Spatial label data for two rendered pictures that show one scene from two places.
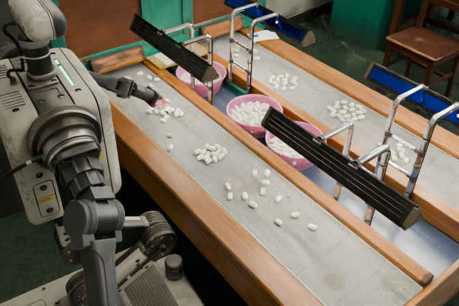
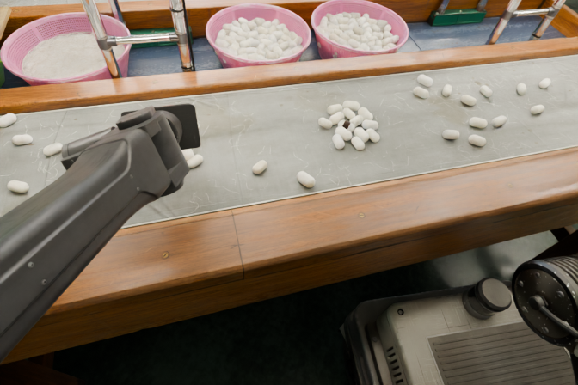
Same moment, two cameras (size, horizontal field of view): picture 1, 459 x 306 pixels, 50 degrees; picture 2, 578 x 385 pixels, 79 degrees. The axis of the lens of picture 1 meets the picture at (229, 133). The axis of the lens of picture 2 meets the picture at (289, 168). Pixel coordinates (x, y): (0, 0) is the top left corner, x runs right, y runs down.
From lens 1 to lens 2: 1.87 m
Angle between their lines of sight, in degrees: 52
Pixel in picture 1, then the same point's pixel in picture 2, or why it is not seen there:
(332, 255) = not seen: outside the picture
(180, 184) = (447, 197)
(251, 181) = (435, 104)
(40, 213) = not seen: outside the picture
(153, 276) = (484, 342)
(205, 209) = (524, 182)
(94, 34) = not seen: outside the picture
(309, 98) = not seen: outside the picture
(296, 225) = (536, 96)
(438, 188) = not seen: outside the picture
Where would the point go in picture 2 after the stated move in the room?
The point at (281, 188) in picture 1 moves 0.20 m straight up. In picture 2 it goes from (458, 82) to (503, 3)
